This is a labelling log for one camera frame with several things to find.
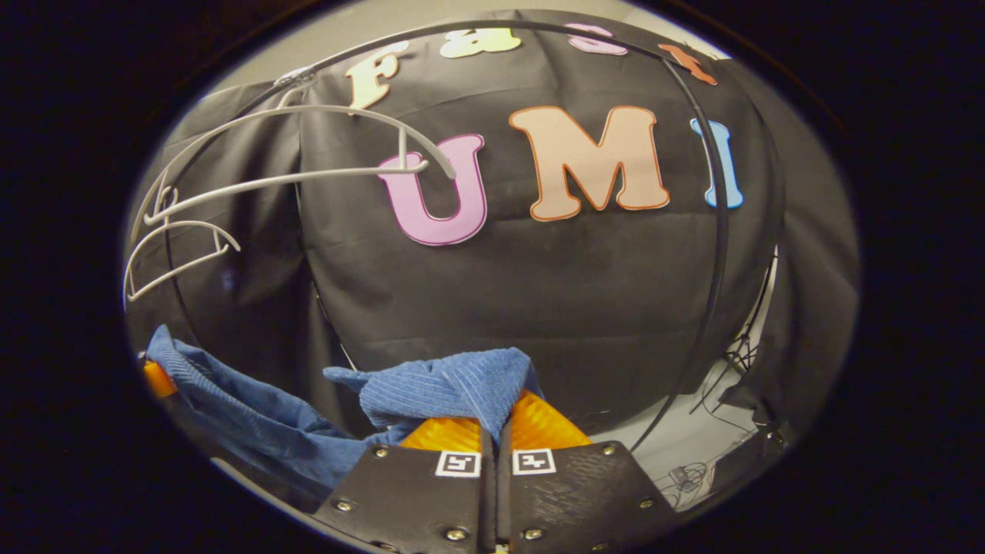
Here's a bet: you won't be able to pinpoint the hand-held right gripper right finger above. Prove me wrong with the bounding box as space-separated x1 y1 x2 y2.
496 389 678 554

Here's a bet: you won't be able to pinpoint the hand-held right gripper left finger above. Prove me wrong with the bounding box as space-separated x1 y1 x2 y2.
312 415 497 554

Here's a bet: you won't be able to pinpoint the blue corduroy shirt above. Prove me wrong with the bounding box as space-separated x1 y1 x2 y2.
145 325 543 501

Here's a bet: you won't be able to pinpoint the white clothes hanger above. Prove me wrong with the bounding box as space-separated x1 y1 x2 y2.
142 104 456 228
123 185 241 302

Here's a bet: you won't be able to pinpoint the black metal clothes rack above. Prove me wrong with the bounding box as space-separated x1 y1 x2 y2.
154 19 732 455

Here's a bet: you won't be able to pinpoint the black floor box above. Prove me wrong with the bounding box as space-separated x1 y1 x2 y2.
706 425 787 493

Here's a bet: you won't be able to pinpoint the black backdrop cloth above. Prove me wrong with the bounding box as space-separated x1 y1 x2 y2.
123 9 859 455

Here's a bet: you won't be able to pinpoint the black tripod stand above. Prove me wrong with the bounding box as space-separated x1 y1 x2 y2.
689 246 780 420

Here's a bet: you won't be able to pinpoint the floor cables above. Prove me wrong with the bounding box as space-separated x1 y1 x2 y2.
663 460 713 497

